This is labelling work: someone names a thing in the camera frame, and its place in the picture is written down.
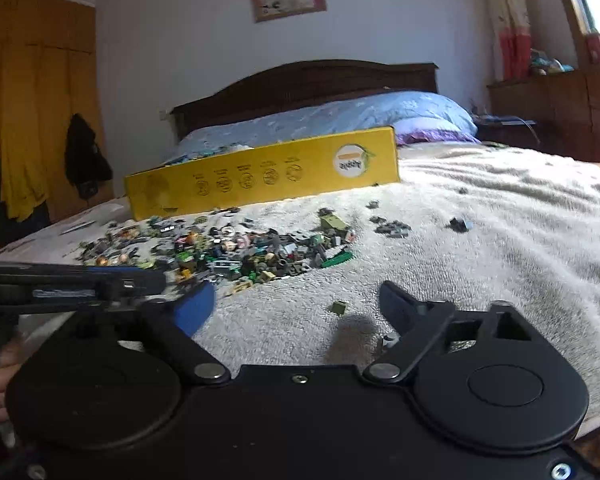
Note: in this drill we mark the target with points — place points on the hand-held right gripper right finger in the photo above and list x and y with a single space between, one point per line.
397 307

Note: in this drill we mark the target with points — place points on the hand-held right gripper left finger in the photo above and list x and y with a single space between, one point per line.
195 307

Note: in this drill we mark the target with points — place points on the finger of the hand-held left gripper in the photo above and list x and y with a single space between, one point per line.
115 277
55 300

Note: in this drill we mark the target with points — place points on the olive green toy brick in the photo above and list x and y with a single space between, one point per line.
339 308

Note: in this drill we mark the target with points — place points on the pile of small toy bricks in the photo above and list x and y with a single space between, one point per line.
260 255

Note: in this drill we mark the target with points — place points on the yellow cardboard box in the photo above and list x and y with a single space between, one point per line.
270 175

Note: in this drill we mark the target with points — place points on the white and grey device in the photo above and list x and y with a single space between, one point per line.
76 228

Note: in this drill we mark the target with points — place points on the beige patterned bed sheet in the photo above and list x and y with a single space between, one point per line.
105 210

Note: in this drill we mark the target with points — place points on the dark hanging garment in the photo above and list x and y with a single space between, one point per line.
10 225

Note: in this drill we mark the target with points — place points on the black toy brick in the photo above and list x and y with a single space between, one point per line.
460 224

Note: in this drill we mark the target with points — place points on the white fluffy blanket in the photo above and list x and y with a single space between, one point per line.
505 260

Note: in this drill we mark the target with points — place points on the black hanging jacket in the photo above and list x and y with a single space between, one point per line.
85 160

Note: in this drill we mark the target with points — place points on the yellow hanging garment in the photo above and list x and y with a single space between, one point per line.
22 150

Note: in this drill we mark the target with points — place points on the purple pillow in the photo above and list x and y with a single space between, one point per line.
440 135

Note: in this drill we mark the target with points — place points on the blue floral pillow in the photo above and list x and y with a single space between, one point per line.
340 117

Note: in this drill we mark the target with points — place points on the dark nightstand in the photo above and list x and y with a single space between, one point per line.
505 132

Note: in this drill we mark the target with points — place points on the dark wooden headboard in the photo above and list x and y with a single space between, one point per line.
300 85

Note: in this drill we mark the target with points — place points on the wooden side cabinet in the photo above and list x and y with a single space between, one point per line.
570 115

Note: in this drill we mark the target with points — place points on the wooden wardrobe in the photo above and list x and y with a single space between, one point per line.
40 25

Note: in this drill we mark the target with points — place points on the clutter on cabinet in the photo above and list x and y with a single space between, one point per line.
550 65

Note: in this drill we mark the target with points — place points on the white and red curtain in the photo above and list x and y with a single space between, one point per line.
510 15

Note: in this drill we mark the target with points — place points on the wall socket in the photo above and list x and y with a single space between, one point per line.
163 113

